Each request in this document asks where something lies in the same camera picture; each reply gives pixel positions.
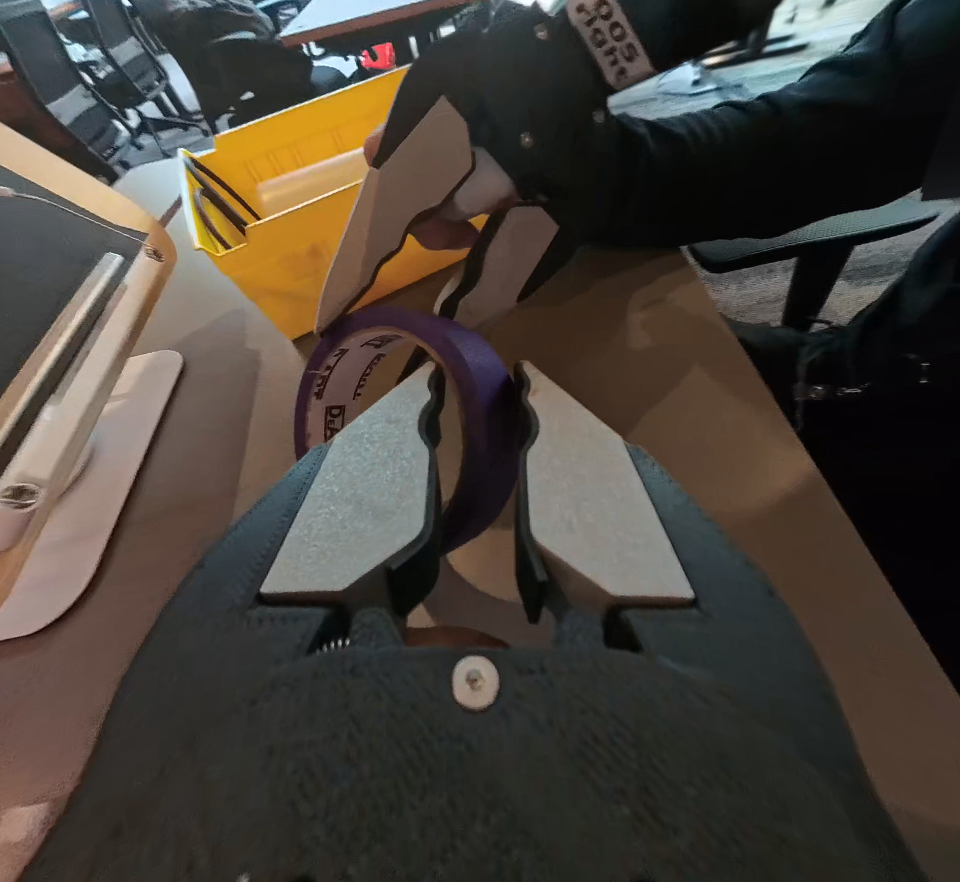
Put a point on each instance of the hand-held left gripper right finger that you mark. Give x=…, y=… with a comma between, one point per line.
x=600, y=514

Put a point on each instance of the purple tape roll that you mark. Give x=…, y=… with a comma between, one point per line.
x=487, y=402

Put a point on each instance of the yellow plastic bin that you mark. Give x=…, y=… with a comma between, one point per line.
x=262, y=259

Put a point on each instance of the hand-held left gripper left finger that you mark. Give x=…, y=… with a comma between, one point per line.
x=360, y=507

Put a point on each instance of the black wooden book stand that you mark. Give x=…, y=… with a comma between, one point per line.
x=45, y=259

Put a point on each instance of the person's right forearm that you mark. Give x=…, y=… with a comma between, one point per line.
x=750, y=154

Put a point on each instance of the black chair armrest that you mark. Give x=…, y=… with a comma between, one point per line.
x=787, y=240

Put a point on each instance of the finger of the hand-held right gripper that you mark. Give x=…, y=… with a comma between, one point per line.
x=397, y=199
x=510, y=251

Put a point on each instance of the person's right hand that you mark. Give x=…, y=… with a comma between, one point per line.
x=442, y=233

